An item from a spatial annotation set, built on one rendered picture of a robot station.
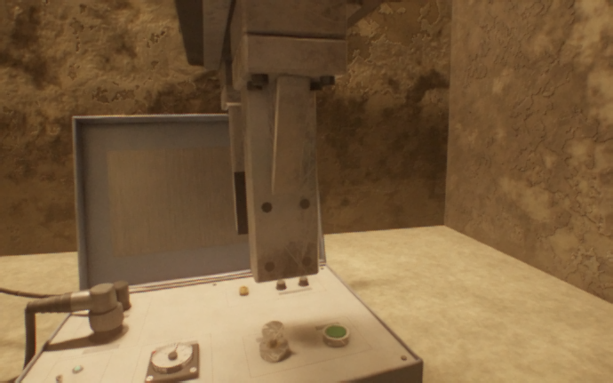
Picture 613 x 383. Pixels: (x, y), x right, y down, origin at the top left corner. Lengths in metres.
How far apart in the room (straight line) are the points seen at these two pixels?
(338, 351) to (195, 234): 0.31
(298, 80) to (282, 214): 0.09
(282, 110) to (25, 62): 0.89
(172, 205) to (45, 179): 0.51
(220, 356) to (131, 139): 0.37
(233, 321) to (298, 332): 0.09
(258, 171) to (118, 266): 0.40
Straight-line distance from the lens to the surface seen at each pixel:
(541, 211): 0.79
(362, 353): 0.37
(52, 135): 1.01
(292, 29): 0.19
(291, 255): 0.24
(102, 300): 0.44
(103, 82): 0.96
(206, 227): 0.56
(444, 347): 0.50
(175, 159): 0.58
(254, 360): 0.37
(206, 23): 0.26
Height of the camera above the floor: 0.28
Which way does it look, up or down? 10 degrees down
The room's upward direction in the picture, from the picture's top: 1 degrees counter-clockwise
